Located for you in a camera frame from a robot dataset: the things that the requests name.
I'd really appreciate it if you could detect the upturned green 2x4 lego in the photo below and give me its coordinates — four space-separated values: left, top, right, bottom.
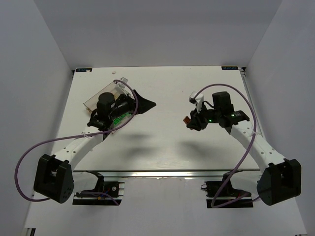
114 118 121 124

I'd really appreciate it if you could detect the upturned orange lego plate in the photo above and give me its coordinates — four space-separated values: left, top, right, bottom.
183 117 190 124

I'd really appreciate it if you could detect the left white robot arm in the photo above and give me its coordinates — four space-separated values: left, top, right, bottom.
33 90 156 204

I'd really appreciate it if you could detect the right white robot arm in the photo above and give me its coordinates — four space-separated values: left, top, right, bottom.
184 91 302 206

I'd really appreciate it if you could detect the clear compartment organizer tray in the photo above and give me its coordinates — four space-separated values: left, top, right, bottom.
84 81 138 136

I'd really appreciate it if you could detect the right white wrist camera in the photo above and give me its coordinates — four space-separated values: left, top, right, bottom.
189 91 204 113

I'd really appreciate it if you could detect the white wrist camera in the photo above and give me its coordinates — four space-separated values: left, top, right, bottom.
114 77 128 89
189 91 204 113

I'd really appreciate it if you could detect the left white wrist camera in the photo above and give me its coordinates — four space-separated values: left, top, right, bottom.
114 77 128 89

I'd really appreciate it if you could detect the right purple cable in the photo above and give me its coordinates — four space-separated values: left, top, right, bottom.
196 84 261 209

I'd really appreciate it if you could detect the aluminium table edge rail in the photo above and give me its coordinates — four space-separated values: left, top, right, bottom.
240 67 280 178

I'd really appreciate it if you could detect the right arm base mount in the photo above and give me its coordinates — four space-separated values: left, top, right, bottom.
200 172 253 208

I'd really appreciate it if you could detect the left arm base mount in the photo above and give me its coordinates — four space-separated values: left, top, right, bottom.
72 171 125 206

